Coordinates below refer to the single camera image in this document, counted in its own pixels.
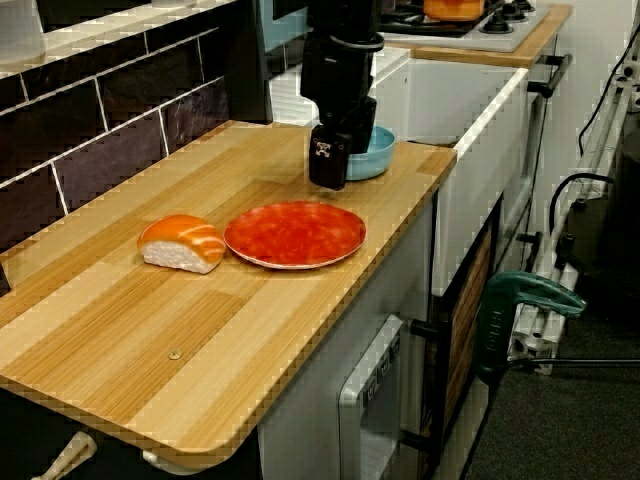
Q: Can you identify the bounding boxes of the white canister with logo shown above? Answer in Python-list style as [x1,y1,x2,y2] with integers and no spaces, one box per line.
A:
[0,0,47,60]

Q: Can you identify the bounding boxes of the white sink with drainboard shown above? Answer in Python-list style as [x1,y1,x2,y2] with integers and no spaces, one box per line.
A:
[269,42,530,296]

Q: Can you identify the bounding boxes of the light blue bowl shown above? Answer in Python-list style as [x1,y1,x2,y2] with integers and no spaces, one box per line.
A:
[344,124,397,182]

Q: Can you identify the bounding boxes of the aluminium frame rail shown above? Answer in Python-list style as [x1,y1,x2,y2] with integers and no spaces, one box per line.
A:
[507,74,640,376]

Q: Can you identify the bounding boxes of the thick black cable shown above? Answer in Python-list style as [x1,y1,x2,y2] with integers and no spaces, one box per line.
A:
[548,172,616,241]

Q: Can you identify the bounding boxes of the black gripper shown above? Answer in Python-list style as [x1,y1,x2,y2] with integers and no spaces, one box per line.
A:
[299,33,387,192]

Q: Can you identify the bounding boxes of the white toy kitchen cabinet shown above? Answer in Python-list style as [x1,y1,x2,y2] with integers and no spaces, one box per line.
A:
[257,199,436,480]

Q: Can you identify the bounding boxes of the red round plate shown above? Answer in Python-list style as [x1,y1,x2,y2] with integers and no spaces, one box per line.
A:
[222,200,368,271]

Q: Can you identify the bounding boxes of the grey toy stove top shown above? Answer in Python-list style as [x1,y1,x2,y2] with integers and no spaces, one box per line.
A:
[377,0,551,54]

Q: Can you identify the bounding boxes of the cream shelf board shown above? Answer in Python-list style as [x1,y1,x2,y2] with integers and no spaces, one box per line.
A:
[0,0,239,81]

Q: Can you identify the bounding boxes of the orange toy pot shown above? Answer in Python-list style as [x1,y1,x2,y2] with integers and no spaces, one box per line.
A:
[422,0,486,22]

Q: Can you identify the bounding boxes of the wood slat cabinet door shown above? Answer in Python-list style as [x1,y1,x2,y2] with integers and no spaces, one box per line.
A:
[419,197,504,466]

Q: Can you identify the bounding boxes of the dark shelf side panel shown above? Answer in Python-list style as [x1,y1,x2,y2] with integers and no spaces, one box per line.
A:
[224,0,274,124]

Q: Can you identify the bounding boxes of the white toy dishwasher door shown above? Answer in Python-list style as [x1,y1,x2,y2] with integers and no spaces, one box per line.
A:
[337,313,406,480]

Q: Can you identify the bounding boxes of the black oven handle bar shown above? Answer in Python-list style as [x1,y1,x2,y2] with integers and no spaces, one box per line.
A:
[527,52,575,99]

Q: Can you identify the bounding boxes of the cream plastic handle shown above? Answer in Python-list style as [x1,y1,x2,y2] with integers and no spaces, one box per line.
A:
[30,430,97,480]

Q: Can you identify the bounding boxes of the salmon sushi toy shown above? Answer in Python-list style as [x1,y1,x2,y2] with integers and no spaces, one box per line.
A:
[137,214,227,275]

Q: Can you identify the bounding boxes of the white plastic bracket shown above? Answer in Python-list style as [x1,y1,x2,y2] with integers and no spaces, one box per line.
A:
[141,448,206,475]

